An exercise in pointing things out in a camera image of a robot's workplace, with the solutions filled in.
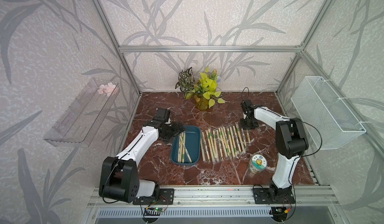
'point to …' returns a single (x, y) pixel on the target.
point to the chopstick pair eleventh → (248, 137)
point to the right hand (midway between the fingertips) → (245, 126)
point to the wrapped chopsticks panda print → (187, 154)
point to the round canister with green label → (258, 163)
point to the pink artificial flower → (107, 89)
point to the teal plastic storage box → (193, 135)
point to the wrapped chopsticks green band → (181, 155)
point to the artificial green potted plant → (203, 87)
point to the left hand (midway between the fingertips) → (181, 132)
